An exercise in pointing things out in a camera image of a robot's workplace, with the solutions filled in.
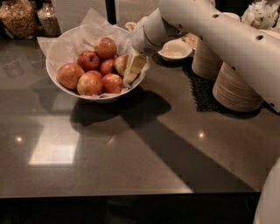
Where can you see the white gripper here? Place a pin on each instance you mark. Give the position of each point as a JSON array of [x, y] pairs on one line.
[[141, 41]]

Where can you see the yellow-red apple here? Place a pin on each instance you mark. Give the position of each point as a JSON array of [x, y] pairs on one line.
[[121, 64], [69, 74]]

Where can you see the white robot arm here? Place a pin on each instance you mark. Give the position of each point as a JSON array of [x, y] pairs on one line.
[[236, 179]]

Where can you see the small red centre apple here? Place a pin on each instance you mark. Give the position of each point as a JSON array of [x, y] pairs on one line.
[[107, 66]]

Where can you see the small red apple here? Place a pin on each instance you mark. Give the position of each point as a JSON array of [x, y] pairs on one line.
[[94, 72], [107, 66]]

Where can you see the front middle red apple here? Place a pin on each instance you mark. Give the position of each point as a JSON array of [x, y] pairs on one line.
[[112, 83]]

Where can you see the top red-yellow apple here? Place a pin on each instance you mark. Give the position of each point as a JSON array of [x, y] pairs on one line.
[[105, 47]]

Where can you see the large white bowl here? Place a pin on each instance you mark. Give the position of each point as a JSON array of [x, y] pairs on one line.
[[58, 84]]

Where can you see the small white bowl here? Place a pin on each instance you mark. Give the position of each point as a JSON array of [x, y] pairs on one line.
[[175, 50]]

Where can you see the small red middle apple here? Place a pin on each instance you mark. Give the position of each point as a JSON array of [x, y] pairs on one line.
[[94, 72]]

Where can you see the dark red apple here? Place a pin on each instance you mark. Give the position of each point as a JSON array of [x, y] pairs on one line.
[[89, 60]]

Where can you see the front left red apple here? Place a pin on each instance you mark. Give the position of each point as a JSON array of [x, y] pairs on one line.
[[89, 85]]

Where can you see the white paper bowl liner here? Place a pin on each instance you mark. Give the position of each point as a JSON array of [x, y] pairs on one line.
[[70, 40]]

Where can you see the plate with food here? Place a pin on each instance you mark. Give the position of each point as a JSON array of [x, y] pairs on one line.
[[191, 40]]

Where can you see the left stack of paper plates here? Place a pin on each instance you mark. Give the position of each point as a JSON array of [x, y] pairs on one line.
[[206, 64]]

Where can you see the stack of paper plates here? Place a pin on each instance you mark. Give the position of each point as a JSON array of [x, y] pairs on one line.
[[206, 64], [234, 93]]

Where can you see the black mesh mat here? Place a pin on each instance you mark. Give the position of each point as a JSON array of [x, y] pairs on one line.
[[202, 92]]

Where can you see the white sign panel left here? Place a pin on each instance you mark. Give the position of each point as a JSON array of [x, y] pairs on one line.
[[70, 13]]

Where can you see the right glass cereal jar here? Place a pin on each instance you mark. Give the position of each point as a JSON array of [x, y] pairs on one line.
[[48, 20]]

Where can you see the glass cereal jar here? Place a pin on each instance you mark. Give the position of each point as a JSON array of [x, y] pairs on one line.
[[18, 17], [48, 20]]

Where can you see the right stack of paper plates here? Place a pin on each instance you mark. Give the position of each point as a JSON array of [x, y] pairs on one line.
[[234, 93]]

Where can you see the left glass cereal jar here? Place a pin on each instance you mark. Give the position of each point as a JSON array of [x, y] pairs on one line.
[[18, 17]]

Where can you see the clear plastic bag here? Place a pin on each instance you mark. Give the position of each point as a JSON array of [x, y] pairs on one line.
[[262, 14]]

